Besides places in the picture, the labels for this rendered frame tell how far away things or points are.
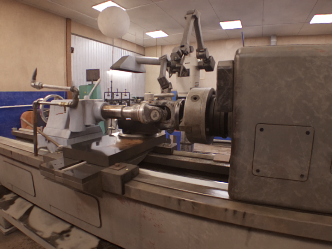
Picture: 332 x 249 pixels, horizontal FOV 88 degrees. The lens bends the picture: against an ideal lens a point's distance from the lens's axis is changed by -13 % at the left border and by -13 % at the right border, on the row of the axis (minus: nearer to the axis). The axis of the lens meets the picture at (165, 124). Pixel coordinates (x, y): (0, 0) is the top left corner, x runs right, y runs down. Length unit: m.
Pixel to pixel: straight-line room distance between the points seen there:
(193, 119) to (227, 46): 7.52
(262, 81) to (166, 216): 0.59
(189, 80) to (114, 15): 3.21
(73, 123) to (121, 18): 3.93
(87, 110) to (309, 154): 1.04
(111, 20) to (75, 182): 4.31
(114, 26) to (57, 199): 4.13
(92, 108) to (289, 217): 1.04
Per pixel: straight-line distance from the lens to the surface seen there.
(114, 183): 0.83
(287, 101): 0.62
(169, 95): 1.27
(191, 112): 0.78
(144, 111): 0.96
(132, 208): 0.89
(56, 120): 1.39
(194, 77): 2.02
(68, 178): 0.86
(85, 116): 1.18
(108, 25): 4.88
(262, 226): 0.71
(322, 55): 0.65
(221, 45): 8.28
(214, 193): 0.75
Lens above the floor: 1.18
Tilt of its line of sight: 8 degrees down
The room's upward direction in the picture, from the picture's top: straight up
